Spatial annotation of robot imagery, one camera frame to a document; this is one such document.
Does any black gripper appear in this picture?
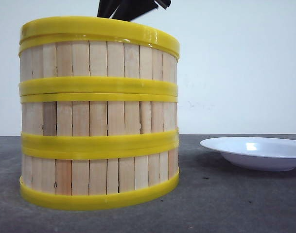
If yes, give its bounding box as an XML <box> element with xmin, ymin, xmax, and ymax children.
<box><xmin>97</xmin><ymin>0</ymin><xmax>171</xmax><ymax>21</ymax></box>

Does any woven bamboo steamer lid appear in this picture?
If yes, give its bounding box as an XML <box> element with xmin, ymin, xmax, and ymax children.
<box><xmin>19</xmin><ymin>16</ymin><xmax>180</xmax><ymax>58</ymax></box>

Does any bamboo steamer basket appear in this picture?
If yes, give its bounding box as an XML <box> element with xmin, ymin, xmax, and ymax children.
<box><xmin>20</xmin><ymin>148</ymin><xmax>179</xmax><ymax>211</ymax></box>
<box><xmin>19</xmin><ymin>33</ymin><xmax>178</xmax><ymax>103</ymax></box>
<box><xmin>21</xmin><ymin>96</ymin><xmax>179</xmax><ymax>160</ymax></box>

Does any white plate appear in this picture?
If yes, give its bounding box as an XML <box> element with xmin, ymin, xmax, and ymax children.
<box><xmin>200</xmin><ymin>136</ymin><xmax>296</xmax><ymax>172</ymax></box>

